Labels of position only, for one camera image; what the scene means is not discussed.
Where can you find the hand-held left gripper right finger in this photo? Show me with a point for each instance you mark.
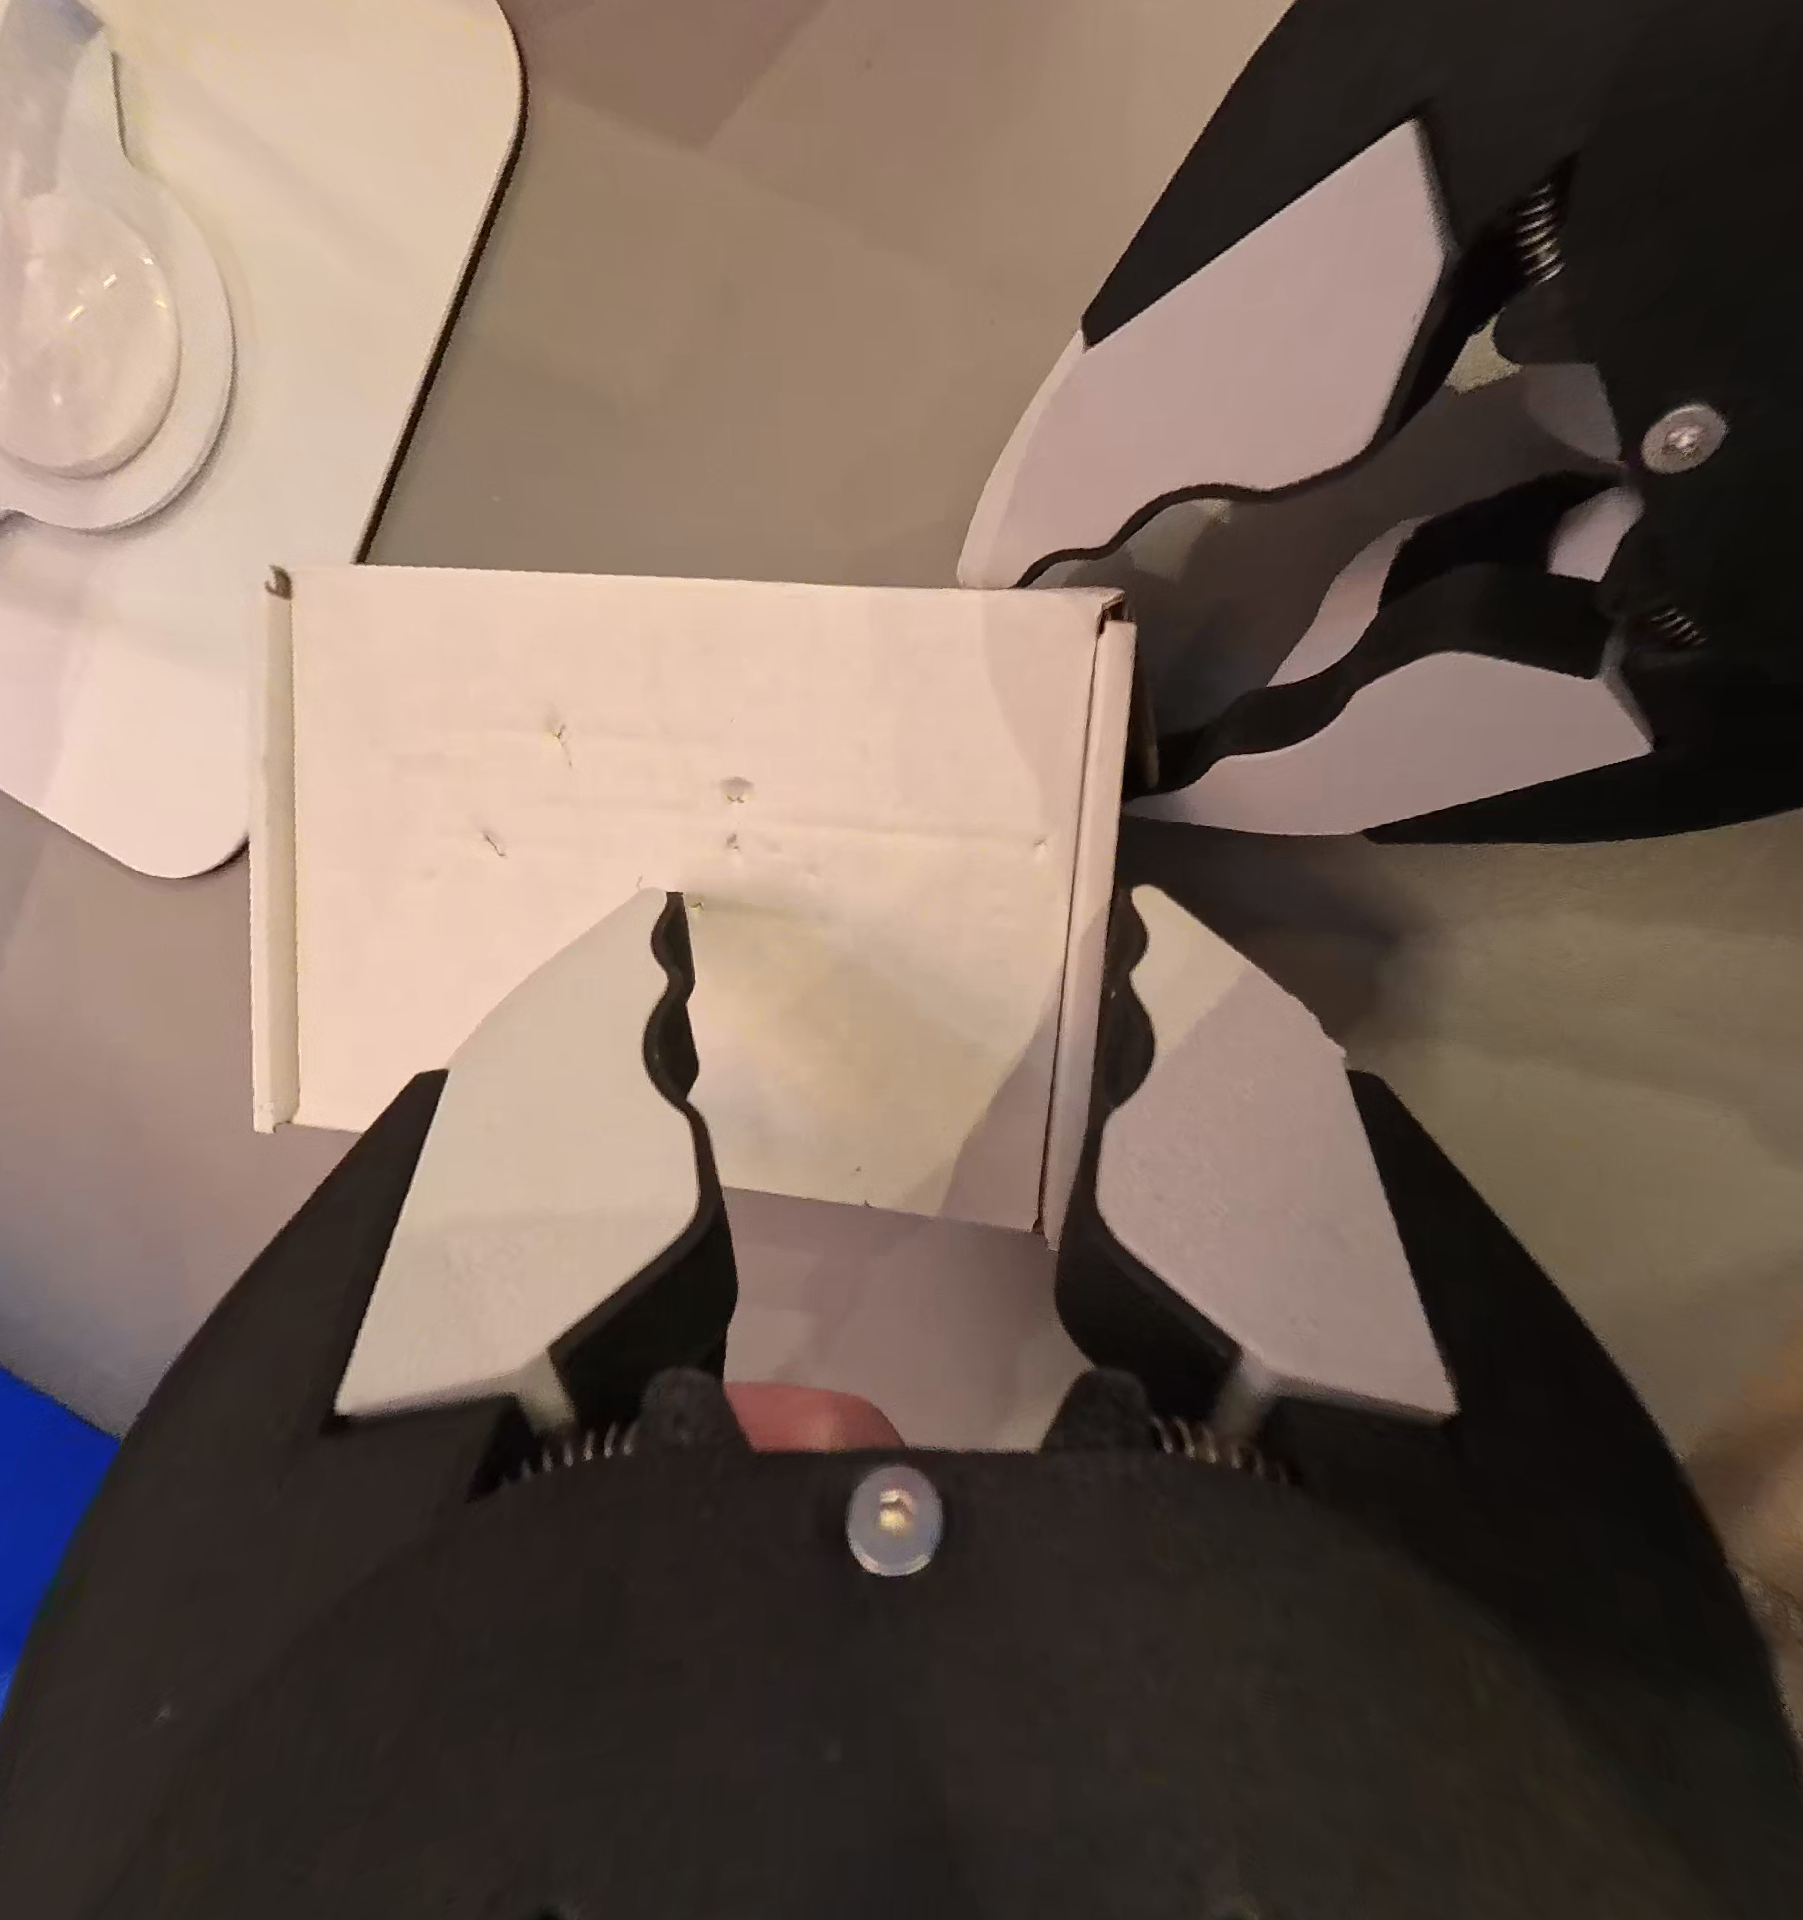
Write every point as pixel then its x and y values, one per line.
pixel 1262 1202

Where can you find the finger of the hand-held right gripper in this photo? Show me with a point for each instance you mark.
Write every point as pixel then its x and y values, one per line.
pixel 1229 360
pixel 1472 742

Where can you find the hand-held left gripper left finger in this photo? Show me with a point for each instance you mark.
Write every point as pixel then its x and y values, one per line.
pixel 543 1202

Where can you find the white cardboard box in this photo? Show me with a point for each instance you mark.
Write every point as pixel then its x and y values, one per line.
pixel 617 721

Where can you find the beige cloth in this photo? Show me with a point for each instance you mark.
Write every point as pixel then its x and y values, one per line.
pixel 1784 1469

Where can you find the blue plastic object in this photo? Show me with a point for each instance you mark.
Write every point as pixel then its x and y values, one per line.
pixel 0 1501

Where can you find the white board with dark edge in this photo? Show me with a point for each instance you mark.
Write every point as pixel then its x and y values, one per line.
pixel 376 225

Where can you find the clear plastic blister dome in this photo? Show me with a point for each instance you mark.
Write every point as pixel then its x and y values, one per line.
pixel 76 347

